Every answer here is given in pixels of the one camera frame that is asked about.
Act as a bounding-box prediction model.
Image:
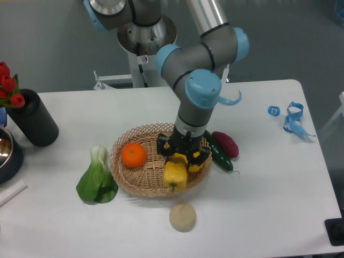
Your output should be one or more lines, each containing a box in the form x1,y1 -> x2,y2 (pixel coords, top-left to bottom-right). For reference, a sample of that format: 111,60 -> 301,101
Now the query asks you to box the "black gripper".
156,126 -> 210,174

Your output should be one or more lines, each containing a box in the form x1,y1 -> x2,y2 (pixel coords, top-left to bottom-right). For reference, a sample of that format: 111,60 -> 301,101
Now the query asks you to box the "yellow bell pepper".
163,156 -> 188,192

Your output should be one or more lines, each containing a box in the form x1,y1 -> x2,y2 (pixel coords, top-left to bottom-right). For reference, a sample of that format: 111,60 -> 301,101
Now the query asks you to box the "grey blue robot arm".
155,1 -> 249,167

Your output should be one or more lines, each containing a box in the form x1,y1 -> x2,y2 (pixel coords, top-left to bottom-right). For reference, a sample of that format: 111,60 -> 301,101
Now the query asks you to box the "woven wicker basket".
109,123 -> 213,197

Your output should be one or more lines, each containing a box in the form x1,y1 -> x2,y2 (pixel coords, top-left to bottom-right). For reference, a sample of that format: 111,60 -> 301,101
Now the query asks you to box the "yellow mango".
173,153 -> 204,173

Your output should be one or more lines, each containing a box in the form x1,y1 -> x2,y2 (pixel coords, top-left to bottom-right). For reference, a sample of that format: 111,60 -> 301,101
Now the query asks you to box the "green cucumber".
203,130 -> 236,172

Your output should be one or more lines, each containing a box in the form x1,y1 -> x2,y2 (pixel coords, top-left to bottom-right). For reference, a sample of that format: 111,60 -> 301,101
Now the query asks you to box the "orange fruit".
121,142 -> 146,168

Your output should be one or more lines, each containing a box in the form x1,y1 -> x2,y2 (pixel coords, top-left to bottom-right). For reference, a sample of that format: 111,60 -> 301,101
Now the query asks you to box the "purple sweet potato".
212,131 -> 239,158

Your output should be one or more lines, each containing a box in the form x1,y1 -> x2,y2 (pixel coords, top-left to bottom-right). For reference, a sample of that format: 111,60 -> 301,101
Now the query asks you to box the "beige round bun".
169,203 -> 197,232

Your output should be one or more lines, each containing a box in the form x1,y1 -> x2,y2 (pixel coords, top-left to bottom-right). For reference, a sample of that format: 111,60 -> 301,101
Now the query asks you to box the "curved blue tape strip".
218,90 -> 242,106

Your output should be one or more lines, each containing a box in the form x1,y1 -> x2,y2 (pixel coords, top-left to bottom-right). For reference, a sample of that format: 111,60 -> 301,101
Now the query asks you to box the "green bok choy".
76,145 -> 118,204

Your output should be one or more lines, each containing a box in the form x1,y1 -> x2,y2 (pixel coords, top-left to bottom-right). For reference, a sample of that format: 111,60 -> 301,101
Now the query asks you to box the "small blue tape roll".
267,105 -> 281,117

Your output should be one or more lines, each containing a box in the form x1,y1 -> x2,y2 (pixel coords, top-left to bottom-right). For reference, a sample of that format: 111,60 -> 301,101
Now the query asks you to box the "tangled blue tape strip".
283,102 -> 316,138

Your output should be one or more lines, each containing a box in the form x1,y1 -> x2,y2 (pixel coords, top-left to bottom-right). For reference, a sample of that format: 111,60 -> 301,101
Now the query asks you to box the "black cylindrical vase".
6,89 -> 59,147

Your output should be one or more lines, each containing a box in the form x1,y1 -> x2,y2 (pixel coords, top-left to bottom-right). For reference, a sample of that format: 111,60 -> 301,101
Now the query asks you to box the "dark metal bowl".
1,126 -> 24,184

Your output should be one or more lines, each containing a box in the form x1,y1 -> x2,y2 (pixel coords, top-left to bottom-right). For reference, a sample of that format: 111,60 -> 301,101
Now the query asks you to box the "black device at table corner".
324,218 -> 343,246

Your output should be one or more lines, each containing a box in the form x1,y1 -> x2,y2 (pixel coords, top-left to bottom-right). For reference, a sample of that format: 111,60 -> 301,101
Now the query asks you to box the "white paper roll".
1,180 -> 28,206

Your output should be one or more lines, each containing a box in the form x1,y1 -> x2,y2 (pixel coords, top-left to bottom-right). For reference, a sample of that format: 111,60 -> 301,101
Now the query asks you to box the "red tulip bouquet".
1,61 -> 25,109

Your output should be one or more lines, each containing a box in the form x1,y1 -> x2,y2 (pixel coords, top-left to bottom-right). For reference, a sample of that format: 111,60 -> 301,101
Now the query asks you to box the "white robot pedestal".
83,0 -> 177,88

